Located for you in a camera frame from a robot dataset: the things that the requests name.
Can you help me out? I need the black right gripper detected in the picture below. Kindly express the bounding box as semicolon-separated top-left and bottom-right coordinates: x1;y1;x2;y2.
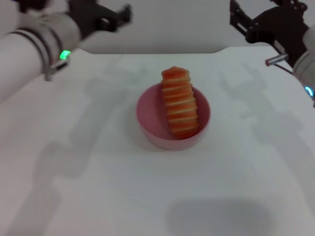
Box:
229;0;311;68

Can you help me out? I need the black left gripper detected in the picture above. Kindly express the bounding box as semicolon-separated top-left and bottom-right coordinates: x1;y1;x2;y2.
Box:
68;0;134;42

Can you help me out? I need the ridged golden bread loaf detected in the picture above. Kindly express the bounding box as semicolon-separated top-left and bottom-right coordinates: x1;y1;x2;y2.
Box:
160;65;201;141

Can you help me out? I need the pink plastic bowl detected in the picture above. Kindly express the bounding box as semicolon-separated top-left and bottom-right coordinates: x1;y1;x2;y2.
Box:
136;82;212;151

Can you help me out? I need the grey left arm cable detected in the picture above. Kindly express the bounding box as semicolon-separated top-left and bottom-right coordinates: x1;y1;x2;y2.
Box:
43;58;71;82

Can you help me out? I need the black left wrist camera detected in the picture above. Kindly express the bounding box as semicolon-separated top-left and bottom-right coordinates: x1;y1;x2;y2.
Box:
18;0;50;13

